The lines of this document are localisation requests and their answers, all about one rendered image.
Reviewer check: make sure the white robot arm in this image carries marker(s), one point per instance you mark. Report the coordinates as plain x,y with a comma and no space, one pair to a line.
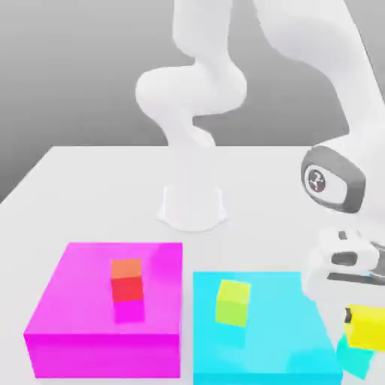
192,90

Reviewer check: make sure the small lime green cube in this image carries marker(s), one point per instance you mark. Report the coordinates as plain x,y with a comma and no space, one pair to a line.
232,309

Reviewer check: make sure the small red cube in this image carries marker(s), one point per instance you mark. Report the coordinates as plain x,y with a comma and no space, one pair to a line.
127,288

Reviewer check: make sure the small yellow cube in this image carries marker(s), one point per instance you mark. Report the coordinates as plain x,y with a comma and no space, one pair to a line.
368,329

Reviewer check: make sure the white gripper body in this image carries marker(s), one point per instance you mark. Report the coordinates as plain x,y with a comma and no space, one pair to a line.
318,285

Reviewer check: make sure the small turquoise cube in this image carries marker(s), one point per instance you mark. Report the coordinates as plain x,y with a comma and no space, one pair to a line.
355,361

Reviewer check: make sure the large cyan box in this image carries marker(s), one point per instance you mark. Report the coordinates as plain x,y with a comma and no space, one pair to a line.
279,337

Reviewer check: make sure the large magenta box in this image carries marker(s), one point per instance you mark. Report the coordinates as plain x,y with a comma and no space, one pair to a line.
75,300

